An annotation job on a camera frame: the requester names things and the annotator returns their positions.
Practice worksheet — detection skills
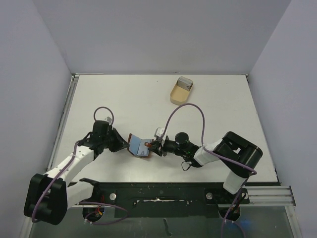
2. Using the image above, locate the aluminium rail front right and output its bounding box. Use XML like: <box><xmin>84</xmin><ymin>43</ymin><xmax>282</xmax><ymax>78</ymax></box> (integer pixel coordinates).
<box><xmin>242</xmin><ymin>186</ymin><xmax>296</xmax><ymax>206</ymax></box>

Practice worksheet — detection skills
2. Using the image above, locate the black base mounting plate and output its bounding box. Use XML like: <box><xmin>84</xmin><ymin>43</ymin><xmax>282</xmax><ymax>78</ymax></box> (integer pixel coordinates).
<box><xmin>91</xmin><ymin>182</ymin><xmax>250</xmax><ymax>218</ymax></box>

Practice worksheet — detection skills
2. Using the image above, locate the aluminium rail left edge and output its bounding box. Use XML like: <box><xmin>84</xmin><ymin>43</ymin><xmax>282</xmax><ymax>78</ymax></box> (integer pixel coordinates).
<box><xmin>19</xmin><ymin>74</ymin><xmax>79</xmax><ymax>238</ymax></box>

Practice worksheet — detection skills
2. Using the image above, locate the brown leather card holder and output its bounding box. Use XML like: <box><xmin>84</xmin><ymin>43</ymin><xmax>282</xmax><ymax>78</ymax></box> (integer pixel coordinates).
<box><xmin>127</xmin><ymin>133</ymin><xmax>153</xmax><ymax>159</ymax></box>

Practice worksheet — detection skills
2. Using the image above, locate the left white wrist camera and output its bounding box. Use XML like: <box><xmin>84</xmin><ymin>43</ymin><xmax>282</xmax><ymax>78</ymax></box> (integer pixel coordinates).
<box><xmin>104</xmin><ymin>117</ymin><xmax>112</xmax><ymax>124</ymax></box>

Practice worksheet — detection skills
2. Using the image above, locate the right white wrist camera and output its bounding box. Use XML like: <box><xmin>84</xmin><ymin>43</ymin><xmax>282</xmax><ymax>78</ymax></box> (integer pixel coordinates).
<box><xmin>154</xmin><ymin>127</ymin><xmax>165</xmax><ymax>139</ymax></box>

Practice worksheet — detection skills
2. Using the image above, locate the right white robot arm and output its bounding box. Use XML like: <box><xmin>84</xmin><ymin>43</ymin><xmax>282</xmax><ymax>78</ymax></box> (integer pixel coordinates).
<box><xmin>147</xmin><ymin>131</ymin><xmax>263</xmax><ymax>203</ymax></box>

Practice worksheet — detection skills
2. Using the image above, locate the tan oval cardboard tray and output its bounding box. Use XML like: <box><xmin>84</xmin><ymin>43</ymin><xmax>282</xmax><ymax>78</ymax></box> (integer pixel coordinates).
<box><xmin>170</xmin><ymin>82</ymin><xmax>193</xmax><ymax>105</ymax></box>

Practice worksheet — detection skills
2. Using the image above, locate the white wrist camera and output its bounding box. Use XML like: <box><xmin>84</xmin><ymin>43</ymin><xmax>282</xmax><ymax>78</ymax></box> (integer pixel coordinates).
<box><xmin>154</xmin><ymin>127</ymin><xmax>165</xmax><ymax>139</ymax></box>
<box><xmin>104</xmin><ymin>117</ymin><xmax>112</xmax><ymax>124</ymax></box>

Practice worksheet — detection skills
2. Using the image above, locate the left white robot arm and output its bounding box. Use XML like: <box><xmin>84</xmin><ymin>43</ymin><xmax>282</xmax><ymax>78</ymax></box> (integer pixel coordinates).
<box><xmin>23</xmin><ymin>120</ymin><xmax>129</xmax><ymax>225</ymax></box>

